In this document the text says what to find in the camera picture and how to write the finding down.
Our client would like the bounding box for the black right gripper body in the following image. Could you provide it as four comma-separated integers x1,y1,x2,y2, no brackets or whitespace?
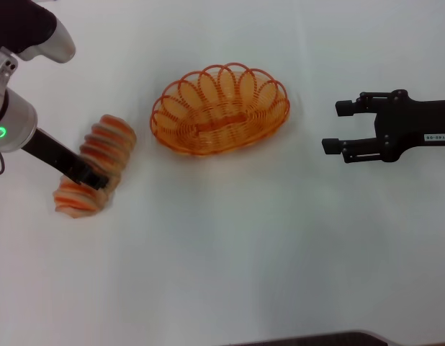
373,88,445,164

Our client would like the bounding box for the orange and cream striped bread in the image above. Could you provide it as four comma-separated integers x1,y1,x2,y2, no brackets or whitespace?
53,114,138,219

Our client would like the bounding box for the orange wire basket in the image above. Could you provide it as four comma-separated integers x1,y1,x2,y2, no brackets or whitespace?
150,63,291,156

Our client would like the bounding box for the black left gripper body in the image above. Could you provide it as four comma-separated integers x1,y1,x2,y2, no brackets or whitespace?
22,127,87,178

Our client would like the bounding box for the dark brown robot base edge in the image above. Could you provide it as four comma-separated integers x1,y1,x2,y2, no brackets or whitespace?
229,329,445,346

